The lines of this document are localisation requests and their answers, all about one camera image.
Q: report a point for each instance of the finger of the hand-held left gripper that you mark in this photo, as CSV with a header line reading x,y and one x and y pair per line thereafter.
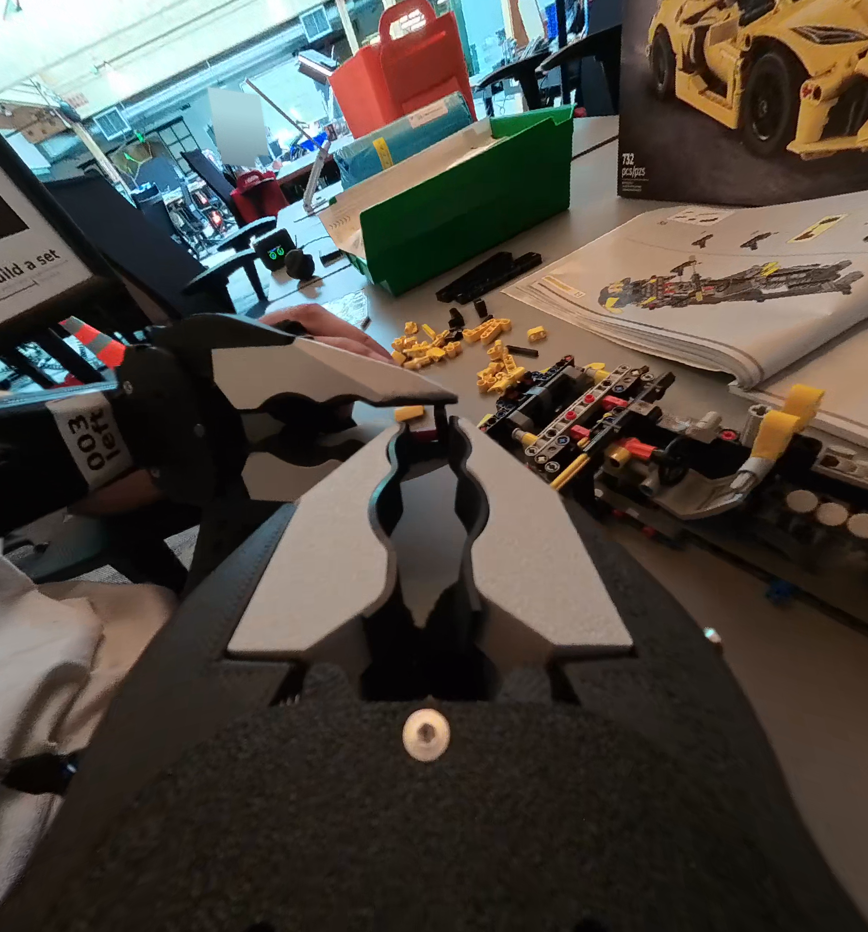
x,y
288,477
317,371

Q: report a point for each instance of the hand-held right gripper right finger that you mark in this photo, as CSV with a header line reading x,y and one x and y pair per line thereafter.
x,y
550,582

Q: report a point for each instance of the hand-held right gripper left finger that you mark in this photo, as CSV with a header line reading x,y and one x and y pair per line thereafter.
x,y
317,582

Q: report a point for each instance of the yellow lego axle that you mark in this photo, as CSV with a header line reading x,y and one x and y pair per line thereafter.
x,y
410,413

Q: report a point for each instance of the red lego pin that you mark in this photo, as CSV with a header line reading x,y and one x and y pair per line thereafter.
x,y
425,435

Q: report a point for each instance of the lego car chassis model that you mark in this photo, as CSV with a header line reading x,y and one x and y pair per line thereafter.
x,y
586,415

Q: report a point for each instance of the pile of yellow lego pieces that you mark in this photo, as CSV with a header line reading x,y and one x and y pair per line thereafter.
x,y
492,371

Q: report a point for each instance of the stack of black lego beams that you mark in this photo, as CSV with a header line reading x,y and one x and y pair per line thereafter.
x,y
485,280

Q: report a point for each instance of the blue lego pin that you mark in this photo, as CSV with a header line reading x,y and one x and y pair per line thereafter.
x,y
779,591

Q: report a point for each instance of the yellow toy car set box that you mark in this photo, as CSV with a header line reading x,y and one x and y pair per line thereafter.
x,y
732,109

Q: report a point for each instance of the person's left hand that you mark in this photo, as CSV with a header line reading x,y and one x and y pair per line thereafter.
x,y
324,331

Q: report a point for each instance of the crumpled clear plastic wrapper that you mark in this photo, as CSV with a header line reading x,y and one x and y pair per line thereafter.
x,y
339,306

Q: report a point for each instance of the orange traffic cone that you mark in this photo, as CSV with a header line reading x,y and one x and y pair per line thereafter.
x,y
99,342

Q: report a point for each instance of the white cardboard sheet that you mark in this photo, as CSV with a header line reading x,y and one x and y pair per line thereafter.
x,y
346,218

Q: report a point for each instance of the black armrest office chair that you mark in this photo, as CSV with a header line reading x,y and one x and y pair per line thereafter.
x,y
150,240

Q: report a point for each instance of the red office chair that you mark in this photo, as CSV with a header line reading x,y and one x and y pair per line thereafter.
x,y
259,193

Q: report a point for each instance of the green plastic bin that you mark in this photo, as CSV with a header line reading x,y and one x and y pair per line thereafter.
x,y
477,211

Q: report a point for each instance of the black white marker card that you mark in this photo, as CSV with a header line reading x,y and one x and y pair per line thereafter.
x,y
11,255

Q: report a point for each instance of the light blue plastic bag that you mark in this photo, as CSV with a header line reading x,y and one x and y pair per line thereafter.
x,y
404,138

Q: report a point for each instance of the open instruction booklet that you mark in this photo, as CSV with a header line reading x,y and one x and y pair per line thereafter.
x,y
732,291

